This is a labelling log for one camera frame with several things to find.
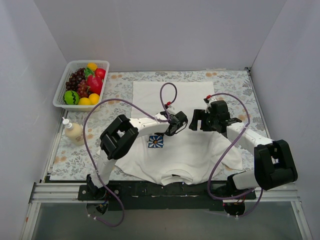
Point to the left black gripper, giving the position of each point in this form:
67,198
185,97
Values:
179,121

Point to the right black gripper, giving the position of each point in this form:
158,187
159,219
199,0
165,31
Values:
203,122

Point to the white t-shirt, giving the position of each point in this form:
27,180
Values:
188,156

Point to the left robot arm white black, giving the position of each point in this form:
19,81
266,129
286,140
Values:
117,139

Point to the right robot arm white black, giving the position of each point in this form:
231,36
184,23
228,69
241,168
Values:
274,165

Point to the orange toy fruit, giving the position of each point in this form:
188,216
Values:
94,98

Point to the red toy dragon fruit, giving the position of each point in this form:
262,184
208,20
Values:
94,84

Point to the red toy apple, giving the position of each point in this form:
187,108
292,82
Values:
100,72

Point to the yellow toy lemon bottom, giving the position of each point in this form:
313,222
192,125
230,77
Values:
84,101

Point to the yellow toy lemon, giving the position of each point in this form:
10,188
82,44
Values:
92,66
84,101

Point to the yellow toy lemon top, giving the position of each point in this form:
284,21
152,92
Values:
92,66

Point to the white pump bottle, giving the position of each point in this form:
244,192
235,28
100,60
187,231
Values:
73,131

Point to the floral patterned table mat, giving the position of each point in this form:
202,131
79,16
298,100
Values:
72,163

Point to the purple toy grapes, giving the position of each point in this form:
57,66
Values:
77,82

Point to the green toy watermelon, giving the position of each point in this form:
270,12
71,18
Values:
71,97

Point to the white plastic basket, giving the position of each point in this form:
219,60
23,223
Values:
71,67

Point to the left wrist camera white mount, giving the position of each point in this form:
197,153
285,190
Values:
169,108

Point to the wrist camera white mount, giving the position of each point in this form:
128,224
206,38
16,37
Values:
208,100
169,108

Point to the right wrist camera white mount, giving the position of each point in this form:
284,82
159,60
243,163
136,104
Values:
208,100

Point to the aluminium frame rail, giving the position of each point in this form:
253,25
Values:
68,193

